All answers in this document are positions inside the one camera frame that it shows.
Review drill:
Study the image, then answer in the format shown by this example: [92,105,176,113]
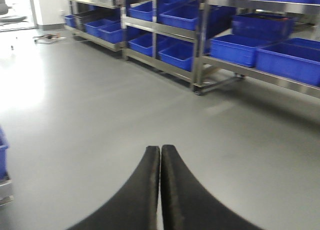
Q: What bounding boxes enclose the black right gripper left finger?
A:
[69,146,160,229]

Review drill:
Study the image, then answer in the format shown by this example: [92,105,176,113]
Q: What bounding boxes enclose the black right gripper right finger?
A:
[160,145,259,229]

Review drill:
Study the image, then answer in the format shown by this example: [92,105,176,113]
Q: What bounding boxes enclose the blue bin left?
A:
[0,128,9,180]

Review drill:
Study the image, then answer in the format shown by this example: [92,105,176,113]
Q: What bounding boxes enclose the steel shelf rack with bins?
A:
[66,0,320,98]

